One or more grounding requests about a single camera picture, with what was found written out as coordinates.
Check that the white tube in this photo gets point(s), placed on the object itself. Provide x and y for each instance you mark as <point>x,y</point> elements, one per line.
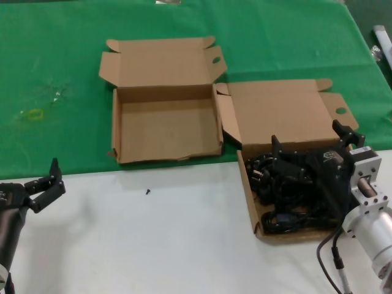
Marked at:
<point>384,39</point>

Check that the yellow rubber band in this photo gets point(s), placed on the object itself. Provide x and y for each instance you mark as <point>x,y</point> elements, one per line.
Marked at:
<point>30,114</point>

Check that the cardboard box with intact rim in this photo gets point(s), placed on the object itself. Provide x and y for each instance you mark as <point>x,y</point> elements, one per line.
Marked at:
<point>275,110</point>

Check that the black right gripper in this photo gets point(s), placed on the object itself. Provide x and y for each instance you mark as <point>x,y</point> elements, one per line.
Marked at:
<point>329,171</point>

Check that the cardboard box with torn rim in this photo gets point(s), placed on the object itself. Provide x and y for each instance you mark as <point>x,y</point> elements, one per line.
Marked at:
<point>165,131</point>

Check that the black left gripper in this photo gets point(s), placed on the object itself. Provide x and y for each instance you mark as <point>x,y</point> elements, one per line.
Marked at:
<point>10,202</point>

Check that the grey metal item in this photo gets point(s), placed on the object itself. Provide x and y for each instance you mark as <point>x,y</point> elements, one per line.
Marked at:
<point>167,1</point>

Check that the clear plastic scrap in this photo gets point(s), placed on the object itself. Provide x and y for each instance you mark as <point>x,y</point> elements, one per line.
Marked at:
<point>57,95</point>

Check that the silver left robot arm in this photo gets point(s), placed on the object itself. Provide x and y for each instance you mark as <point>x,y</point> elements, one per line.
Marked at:
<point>2,275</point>

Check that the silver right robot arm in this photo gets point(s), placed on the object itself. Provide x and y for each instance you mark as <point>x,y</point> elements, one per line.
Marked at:
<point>379,226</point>

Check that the green table cloth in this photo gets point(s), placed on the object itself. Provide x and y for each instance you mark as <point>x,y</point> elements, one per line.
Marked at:
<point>275,39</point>

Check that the crumpled clear plastic wrapper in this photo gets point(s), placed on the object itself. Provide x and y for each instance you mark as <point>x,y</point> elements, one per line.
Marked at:
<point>376,52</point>

